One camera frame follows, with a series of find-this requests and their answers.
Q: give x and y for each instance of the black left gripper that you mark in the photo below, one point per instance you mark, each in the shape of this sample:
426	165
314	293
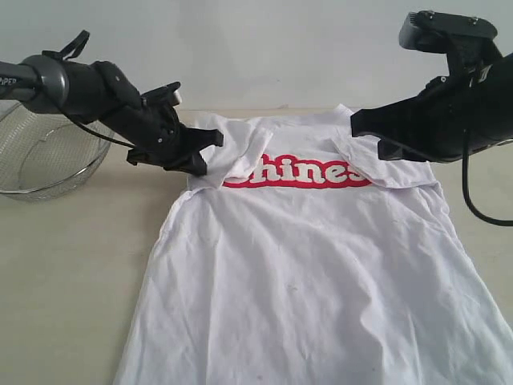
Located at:
159	138

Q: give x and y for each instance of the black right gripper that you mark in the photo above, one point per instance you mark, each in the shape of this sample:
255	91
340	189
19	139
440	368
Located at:
479	105

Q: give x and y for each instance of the white t-shirt red lettering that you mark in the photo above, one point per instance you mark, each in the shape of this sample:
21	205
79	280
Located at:
301	258

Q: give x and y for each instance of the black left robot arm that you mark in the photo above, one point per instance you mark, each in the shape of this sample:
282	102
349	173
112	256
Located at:
100	92

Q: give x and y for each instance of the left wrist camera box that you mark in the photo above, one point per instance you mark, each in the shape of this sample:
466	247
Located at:
167	95

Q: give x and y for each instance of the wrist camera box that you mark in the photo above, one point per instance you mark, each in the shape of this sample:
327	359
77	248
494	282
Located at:
467	42
167	95

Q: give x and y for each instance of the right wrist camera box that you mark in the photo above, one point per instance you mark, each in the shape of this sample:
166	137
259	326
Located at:
467	42

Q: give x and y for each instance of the metal mesh strainer bowl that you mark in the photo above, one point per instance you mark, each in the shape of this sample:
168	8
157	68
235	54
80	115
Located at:
45	156

